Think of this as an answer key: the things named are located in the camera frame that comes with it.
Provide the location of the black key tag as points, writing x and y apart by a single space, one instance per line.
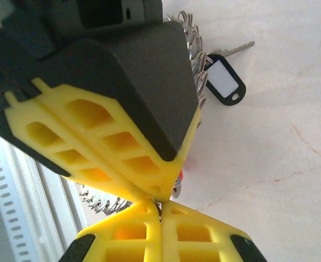
220 92

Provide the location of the silver keyring disc with rings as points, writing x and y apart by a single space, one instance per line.
197 68

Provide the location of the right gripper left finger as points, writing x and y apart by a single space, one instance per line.
127 240

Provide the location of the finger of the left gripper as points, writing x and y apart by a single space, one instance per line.
138 82
54 142

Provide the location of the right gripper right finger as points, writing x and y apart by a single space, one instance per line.
198 240

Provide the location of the aluminium mounting rail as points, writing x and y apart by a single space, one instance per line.
48 207

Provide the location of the silver key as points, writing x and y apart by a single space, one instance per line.
239 47

